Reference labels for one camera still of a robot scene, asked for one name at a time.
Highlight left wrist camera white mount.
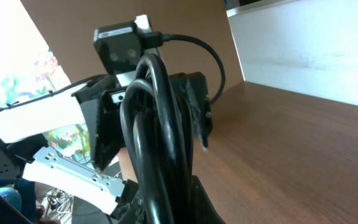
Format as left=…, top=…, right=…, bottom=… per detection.
left=93, top=14, right=160, bottom=86

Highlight loose cables on floor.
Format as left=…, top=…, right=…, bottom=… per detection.
left=37, top=186, right=74, bottom=215

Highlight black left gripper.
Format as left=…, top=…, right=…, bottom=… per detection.
left=73, top=72, right=213, bottom=171

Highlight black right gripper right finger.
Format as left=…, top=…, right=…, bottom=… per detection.
left=191, top=175, right=226, bottom=224

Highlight black cable bundle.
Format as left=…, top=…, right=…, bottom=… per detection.
left=119, top=52, right=198, bottom=224

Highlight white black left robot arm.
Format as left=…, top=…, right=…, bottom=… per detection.
left=0, top=72, right=220, bottom=223

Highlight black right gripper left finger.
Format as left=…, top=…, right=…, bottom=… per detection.
left=109, top=180, right=154, bottom=224

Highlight black left camera cable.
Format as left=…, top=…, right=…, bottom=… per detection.
left=162, top=33, right=226, bottom=105

